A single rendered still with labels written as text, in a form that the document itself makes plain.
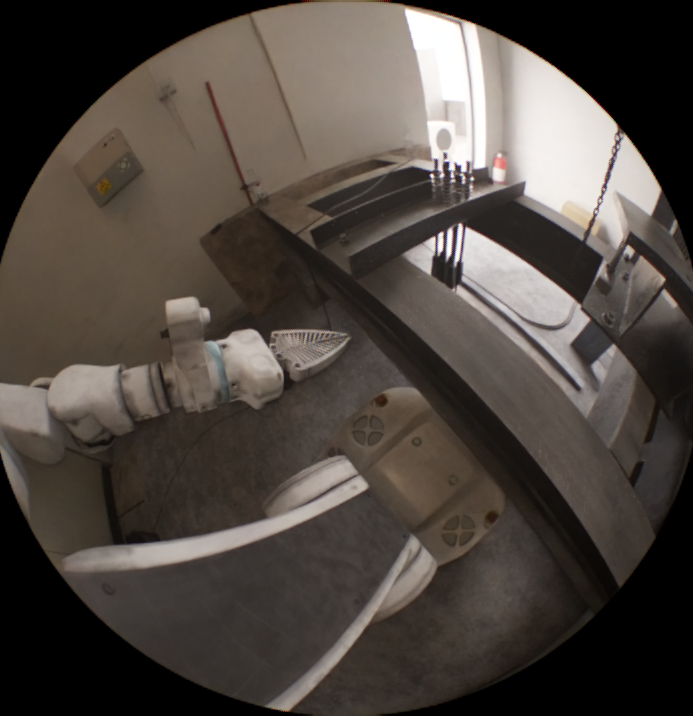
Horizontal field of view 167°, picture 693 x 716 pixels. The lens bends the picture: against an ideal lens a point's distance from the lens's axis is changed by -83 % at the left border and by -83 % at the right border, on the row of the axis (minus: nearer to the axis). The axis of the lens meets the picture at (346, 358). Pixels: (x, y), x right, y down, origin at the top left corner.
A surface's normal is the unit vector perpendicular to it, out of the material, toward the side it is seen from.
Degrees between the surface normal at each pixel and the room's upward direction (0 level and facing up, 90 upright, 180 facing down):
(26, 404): 63
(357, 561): 72
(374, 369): 0
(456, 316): 0
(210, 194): 90
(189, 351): 82
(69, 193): 90
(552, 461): 0
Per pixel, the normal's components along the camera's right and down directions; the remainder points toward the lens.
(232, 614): 0.67, -0.73
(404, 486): -0.22, -0.49
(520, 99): -0.81, 0.57
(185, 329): 0.59, 0.62
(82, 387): 0.51, -0.66
